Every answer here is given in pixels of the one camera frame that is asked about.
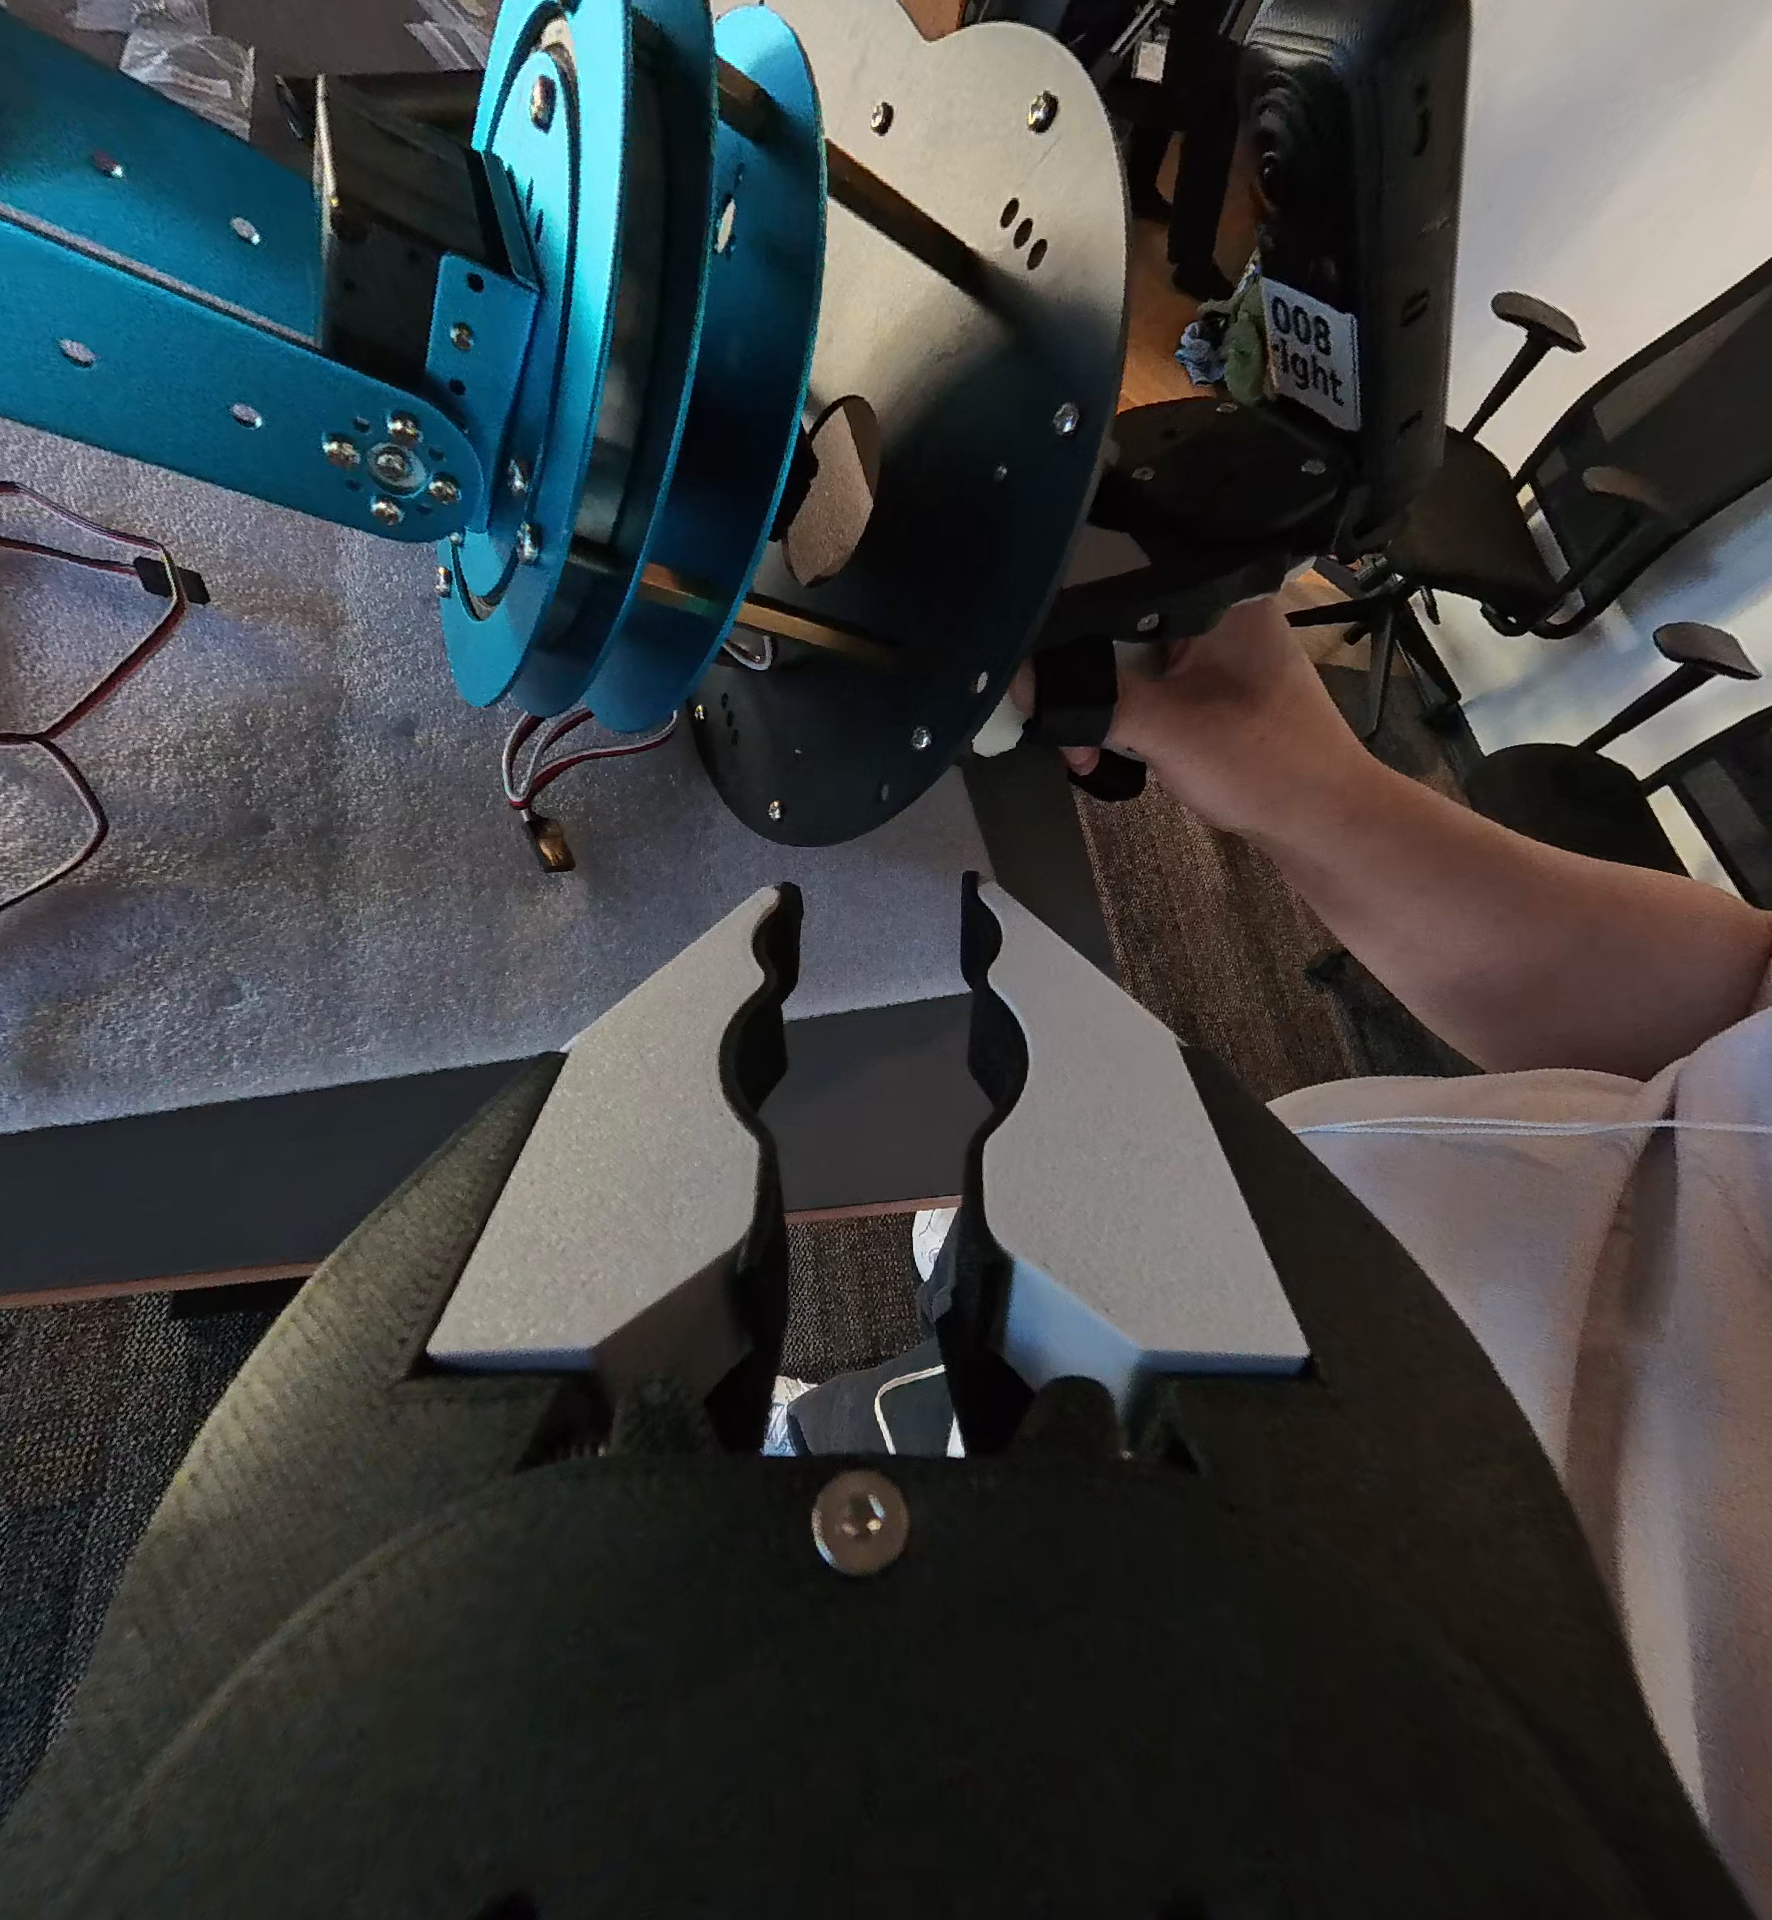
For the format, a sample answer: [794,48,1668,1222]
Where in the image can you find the blue black toy robot arm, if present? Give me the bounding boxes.
[0,0,1140,851]

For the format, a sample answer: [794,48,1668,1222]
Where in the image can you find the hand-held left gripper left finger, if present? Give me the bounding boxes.
[426,881,806,1452]

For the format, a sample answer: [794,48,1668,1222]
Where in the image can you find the grey foam mat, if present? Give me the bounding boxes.
[0,397,1010,1150]

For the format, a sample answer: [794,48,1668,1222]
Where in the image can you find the green blue crumpled item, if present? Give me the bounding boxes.
[1174,258,1279,409]

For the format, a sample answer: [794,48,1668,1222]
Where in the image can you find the person's right hand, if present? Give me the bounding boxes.
[1012,592,1373,842]

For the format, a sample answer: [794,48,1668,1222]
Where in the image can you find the clear plastic parts bag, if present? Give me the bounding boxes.
[403,0,510,68]
[117,0,262,92]

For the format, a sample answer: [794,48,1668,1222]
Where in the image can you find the red black white servo cable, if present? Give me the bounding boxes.
[0,481,215,1075]

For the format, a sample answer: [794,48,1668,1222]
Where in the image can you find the black mesh office chair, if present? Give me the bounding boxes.
[1401,200,1772,641]
[1466,619,1772,913]

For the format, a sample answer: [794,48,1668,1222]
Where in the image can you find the dark grey desk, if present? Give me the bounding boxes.
[0,0,1191,1323]

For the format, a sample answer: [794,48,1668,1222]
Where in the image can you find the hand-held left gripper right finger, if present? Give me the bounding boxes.
[934,874,1315,1457]

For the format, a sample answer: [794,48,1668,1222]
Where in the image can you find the person's white black shoe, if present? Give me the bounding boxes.
[766,1199,977,1458]

